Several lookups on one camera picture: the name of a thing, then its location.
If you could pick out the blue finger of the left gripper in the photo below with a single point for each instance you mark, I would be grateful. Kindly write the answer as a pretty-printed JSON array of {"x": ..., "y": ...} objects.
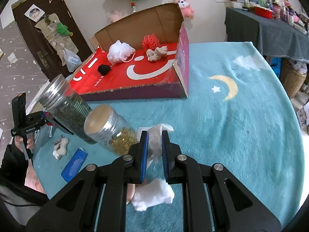
[{"x": 58, "y": 125}]

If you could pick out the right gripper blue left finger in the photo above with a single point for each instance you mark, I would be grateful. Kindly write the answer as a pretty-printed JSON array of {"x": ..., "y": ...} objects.
[{"x": 95, "y": 199}]

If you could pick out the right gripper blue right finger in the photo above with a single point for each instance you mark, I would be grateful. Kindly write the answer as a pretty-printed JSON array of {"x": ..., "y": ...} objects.
[{"x": 213, "y": 198}]

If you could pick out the white fluffy bunny keychain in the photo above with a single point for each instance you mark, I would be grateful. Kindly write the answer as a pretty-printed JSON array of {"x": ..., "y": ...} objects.
[{"x": 60, "y": 147}]

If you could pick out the tan powder puff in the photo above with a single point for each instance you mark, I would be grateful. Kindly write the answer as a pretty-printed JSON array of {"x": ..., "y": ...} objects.
[{"x": 131, "y": 188}]

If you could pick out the black fluffy pompom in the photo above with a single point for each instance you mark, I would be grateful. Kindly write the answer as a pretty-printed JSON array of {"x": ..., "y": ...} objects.
[{"x": 103, "y": 69}]

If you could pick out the white cotton roll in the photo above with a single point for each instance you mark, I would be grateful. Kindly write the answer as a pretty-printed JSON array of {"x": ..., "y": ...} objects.
[{"x": 154, "y": 193}]

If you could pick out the white mesh bath pouf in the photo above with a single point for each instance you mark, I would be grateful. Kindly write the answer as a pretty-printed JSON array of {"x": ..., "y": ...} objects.
[{"x": 120, "y": 52}]

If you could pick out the cream crochet scrunchie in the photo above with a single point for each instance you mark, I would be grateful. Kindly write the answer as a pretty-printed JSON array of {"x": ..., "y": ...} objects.
[{"x": 157, "y": 54}]

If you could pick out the red mesh bath pouf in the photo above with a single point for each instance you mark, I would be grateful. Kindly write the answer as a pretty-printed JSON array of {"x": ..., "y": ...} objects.
[{"x": 150, "y": 42}]

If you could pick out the large glass tea jar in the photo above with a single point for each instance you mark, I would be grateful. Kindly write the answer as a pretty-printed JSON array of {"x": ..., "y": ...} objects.
[{"x": 66, "y": 106}]

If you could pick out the small jar gold beads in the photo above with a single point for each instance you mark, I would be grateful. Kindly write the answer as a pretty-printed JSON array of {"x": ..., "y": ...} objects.
[{"x": 110, "y": 130}]

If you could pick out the white plastic bag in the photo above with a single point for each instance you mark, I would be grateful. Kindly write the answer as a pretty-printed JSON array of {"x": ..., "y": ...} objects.
[{"x": 72, "y": 60}]

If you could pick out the beige hanging organizer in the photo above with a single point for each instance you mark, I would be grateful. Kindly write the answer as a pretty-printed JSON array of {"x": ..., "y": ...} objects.
[{"x": 48, "y": 28}]

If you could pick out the green frog plush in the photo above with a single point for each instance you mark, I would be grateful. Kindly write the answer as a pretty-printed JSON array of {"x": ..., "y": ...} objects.
[{"x": 63, "y": 30}]

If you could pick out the teal fleece blanket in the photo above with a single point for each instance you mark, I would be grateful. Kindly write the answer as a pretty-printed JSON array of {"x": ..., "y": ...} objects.
[{"x": 238, "y": 114}]

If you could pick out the door portrait photo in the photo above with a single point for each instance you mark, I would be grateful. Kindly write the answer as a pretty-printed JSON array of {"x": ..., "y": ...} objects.
[{"x": 34, "y": 13}]

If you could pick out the red cardboard box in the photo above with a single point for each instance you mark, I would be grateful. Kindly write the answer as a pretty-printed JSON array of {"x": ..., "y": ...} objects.
[{"x": 139, "y": 78}]

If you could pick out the pink rabbit plush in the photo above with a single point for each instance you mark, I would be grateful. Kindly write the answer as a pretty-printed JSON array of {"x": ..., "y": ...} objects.
[{"x": 114, "y": 16}]

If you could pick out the wicker basket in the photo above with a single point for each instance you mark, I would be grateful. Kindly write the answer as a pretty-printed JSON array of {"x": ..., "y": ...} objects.
[{"x": 291, "y": 79}]

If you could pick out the pink fox plush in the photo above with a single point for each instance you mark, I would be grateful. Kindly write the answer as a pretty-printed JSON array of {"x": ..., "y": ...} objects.
[{"x": 185, "y": 7}]

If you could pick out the dark grey tablecloth table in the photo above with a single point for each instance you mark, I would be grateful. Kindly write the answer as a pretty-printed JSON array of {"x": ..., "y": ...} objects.
[{"x": 269, "y": 36}]

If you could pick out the red basin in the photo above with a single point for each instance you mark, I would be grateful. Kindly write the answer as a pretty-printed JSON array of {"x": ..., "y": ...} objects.
[{"x": 263, "y": 12}]

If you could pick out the mop handle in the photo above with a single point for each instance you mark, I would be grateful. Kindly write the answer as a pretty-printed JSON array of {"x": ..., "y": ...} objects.
[{"x": 133, "y": 7}]

